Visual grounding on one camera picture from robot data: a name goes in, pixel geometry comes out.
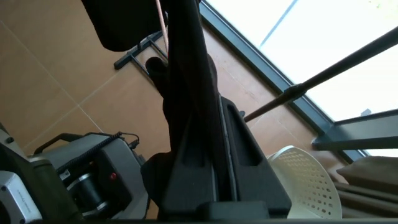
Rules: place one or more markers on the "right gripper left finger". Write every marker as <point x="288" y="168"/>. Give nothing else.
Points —
<point x="183" y="186"/>

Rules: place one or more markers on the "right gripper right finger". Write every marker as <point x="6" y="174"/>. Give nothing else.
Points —
<point x="258" y="186"/>

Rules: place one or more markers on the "black garment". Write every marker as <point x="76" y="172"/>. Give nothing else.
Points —
<point x="186" y="62"/>

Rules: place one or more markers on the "pink clothes hanger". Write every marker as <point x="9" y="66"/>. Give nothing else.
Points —
<point x="162" y="25"/>

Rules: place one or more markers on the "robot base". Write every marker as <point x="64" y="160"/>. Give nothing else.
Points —
<point x="93" y="174"/>

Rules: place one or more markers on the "white laundry basket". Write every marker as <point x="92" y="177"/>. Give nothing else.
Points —
<point x="304" y="180"/>

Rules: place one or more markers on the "black clothes rack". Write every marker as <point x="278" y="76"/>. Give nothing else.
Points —
<point x="342" y="63"/>

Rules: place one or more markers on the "brown curtain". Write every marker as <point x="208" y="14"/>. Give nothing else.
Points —
<point x="367" y="186"/>

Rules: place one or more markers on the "window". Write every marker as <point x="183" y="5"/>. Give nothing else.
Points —
<point x="264" y="68"/>

